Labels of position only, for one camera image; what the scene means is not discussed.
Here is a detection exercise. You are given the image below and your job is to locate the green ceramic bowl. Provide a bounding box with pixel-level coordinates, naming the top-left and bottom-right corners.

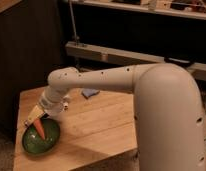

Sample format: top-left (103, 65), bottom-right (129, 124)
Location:
top-left (22, 119), bottom-right (60, 155)

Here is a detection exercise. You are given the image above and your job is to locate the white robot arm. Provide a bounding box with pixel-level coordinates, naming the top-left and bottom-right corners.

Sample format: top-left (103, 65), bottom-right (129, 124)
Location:
top-left (26, 63), bottom-right (206, 171)

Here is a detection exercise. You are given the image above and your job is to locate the wooden table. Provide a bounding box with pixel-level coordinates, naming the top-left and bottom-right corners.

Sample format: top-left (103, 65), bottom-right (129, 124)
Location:
top-left (14, 88), bottom-right (137, 171)

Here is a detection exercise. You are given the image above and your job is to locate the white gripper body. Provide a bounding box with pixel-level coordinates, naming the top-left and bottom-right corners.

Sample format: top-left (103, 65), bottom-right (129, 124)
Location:
top-left (38, 90), bottom-right (63, 115)

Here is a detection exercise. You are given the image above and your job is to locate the grey metal beam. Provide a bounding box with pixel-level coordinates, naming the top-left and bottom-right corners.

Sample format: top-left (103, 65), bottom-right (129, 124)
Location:
top-left (65, 41), bottom-right (206, 81)

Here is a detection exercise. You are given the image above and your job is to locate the orange pepper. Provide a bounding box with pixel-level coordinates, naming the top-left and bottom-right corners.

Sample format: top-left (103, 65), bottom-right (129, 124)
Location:
top-left (33, 119), bottom-right (45, 139)

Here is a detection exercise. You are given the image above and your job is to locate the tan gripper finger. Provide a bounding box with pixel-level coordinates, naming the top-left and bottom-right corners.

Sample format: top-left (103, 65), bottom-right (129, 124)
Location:
top-left (27, 105), bottom-right (44, 123)

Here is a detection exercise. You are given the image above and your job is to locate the black handle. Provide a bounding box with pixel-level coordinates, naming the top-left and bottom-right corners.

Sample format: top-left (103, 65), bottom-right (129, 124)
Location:
top-left (164, 57), bottom-right (194, 67)

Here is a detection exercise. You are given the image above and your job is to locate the cluttered shelf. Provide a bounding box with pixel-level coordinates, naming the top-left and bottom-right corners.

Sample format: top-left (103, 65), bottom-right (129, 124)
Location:
top-left (63, 0), bottom-right (206, 20)

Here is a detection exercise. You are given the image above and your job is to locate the blue sponge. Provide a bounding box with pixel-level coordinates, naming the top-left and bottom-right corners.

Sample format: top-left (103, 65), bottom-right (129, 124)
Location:
top-left (81, 88), bottom-right (99, 99)

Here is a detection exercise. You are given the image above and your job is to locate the metal pole stand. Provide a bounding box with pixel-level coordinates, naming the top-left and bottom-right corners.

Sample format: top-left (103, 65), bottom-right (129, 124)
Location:
top-left (69, 0), bottom-right (79, 45)

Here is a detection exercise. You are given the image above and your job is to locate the clear plastic cup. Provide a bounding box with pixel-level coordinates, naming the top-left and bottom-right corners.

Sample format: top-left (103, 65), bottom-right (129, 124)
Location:
top-left (48, 102), bottom-right (68, 118)

